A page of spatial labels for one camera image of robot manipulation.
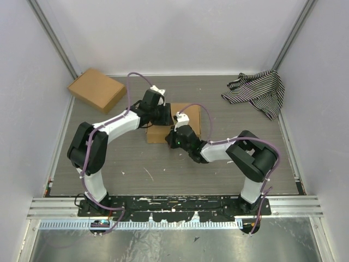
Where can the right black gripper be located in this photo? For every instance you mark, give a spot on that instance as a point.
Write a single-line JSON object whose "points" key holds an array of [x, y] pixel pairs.
{"points": [[171, 138]]}

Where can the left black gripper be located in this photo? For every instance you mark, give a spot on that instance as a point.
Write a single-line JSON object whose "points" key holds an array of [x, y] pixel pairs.
{"points": [[167, 119]]}

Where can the brown cardboard box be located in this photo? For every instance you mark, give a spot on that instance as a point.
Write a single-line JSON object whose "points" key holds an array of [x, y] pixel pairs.
{"points": [[97, 90], [157, 134]]}

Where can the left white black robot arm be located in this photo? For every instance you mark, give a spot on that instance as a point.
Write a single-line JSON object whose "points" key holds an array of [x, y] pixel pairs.
{"points": [[87, 151]]}

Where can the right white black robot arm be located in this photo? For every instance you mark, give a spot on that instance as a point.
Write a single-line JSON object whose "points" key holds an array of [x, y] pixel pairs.
{"points": [[254, 157]]}

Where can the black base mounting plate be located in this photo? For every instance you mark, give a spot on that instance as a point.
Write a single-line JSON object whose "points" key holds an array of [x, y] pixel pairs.
{"points": [[176, 208]]}

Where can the black white striped cloth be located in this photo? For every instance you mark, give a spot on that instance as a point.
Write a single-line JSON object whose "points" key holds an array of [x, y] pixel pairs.
{"points": [[264, 91]]}

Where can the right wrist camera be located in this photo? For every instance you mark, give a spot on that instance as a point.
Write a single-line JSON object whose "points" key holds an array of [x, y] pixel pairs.
{"points": [[181, 120]]}

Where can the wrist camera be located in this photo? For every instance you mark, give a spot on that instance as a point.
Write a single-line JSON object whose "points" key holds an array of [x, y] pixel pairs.
{"points": [[159, 95], [181, 120]]}

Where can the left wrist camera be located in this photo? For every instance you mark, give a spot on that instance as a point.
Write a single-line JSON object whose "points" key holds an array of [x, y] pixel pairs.
{"points": [[159, 95]]}

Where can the aluminium front rail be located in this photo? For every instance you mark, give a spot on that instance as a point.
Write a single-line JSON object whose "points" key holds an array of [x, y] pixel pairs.
{"points": [[285, 205]]}

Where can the white slotted cable duct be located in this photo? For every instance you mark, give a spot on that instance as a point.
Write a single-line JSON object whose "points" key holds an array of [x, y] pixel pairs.
{"points": [[90, 224]]}

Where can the left aluminium corner post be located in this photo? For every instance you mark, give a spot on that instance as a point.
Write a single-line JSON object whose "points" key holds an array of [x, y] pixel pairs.
{"points": [[52, 36]]}

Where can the aluminium corner post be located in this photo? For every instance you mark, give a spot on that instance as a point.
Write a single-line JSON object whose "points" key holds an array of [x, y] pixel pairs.
{"points": [[296, 28], [52, 36]]}

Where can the right aluminium corner post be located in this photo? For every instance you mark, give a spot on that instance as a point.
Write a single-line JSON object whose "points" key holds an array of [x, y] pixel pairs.
{"points": [[296, 28]]}

